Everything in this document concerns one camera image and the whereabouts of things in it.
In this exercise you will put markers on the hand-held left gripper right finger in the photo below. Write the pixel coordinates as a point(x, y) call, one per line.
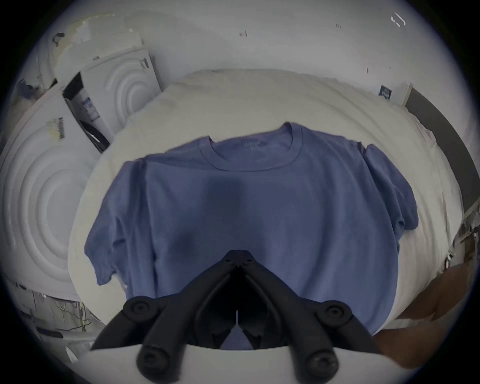
point(300, 318)

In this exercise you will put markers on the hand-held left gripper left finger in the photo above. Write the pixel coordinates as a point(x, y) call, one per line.
point(168, 318)

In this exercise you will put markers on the person's legs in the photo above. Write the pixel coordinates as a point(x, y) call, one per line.
point(431, 322)

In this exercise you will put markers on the white carton with blue label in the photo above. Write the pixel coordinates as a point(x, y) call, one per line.
point(395, 93)

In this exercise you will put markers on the blue t-shirt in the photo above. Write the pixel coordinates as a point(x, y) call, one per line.
point(270, 210)

